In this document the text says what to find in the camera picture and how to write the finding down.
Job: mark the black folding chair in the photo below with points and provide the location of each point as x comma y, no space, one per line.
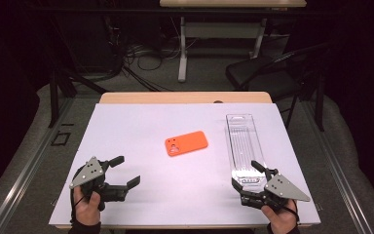
259,76

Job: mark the wooden table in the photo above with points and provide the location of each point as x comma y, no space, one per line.
175,97

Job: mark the black metal stand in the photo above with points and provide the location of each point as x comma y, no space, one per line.
54,97

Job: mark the metal floor rail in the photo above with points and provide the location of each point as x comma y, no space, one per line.
29,165
337,169

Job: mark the desk with white legs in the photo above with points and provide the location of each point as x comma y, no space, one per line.
182,61

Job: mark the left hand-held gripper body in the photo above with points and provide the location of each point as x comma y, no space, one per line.
92,177

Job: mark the orange phone case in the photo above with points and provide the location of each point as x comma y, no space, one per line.
186,143

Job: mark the clear plastic box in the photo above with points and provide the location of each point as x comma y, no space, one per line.
245,143

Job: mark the person's right hand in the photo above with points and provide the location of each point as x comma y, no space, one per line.
282,219

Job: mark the black metal post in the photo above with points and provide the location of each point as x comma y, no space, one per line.
320,104

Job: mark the person's left hand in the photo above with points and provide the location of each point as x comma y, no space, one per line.
87,211

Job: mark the black floor socket frame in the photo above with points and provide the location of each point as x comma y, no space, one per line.
60,138

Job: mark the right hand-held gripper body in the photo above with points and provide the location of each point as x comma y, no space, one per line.
282,190

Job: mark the white table board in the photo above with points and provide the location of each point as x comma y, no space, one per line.
162,188

